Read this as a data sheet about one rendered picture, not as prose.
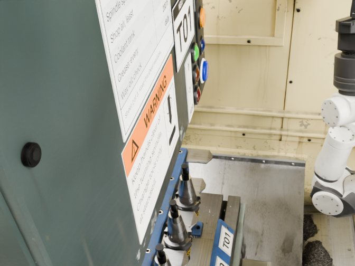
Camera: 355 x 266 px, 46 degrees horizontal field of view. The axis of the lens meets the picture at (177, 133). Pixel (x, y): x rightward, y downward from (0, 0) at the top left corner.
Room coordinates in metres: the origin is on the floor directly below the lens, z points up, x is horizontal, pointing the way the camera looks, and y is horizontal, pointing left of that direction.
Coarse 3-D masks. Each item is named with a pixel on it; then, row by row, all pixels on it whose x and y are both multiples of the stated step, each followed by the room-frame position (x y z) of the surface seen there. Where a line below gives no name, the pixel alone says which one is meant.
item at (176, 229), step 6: (168, 216) 0.58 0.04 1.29; (180, 216) 0.57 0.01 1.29; (168, 222) 0.57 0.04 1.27; (174, 222) 0.56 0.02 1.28; (180, 222) 0.57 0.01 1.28; (168, 228) 0.57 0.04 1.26; (174, 228) 0.56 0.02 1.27; (180, 228) 0.56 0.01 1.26; (168, 234) 0.57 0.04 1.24; (174, 234) 0.56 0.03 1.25; (180, 234) 0.56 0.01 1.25; (186, 234) 0.57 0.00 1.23; (174, 240) 0.56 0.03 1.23; (180, 240) 0.56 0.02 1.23
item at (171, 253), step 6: (156, 252) 0.54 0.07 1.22; (168, 252) 0.54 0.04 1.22; (174, 252) 0.54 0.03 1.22; (180, 252) 0.54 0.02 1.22; (174, 258) 0.52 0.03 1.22; (180, 258) 0.52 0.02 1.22; (186, 258) 0.52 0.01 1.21; (174, 264) 0.51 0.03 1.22; (180, 264) 0.51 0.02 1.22; (186, 264) 0.51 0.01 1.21
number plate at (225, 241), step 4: (224, 228) 0.80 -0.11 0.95; (224, 232) 0.79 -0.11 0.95; (228, 232) 0.80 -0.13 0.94; (220, 236) 0.77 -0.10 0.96; (224, 236) 0.77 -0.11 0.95; (228, 236) 0.78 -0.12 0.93; (232, 236) 0.79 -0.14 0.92; (220, 240) 0.76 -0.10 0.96; (224, 240) 0.76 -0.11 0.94; (228, 240) 0.77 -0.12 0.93; (232, 240) 0.78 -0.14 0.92; (220, 244) 0.74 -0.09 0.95; (224, 244) 0.75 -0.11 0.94; (228, 244) 0.76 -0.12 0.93; (220, 248) 0.73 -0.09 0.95; (224, 248) 0.74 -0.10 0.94; (228, 248) 0.75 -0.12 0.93; (228, 252) 0.73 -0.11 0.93
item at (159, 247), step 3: (156, 246) 0.47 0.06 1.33; (159, 246) 0.47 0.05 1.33; (162, 246) 0.47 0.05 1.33; (156, 249) 0.47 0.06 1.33; (159, 249) 0.47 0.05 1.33; (162, 249) 0.47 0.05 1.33; (159, 252) 0.47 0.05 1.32; (162, 252) 0.47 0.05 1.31; (156, 255) 0.47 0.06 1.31; (159, 255) 0.47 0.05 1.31; (162, 255) 0.47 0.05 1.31; (165, 255) 0.47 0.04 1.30; (159, 258) 0.46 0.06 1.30; (162, 258) 0.46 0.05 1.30; (165, 258) 0.47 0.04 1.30; (159, 261) 0.46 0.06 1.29; (162, 261) 0.46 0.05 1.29
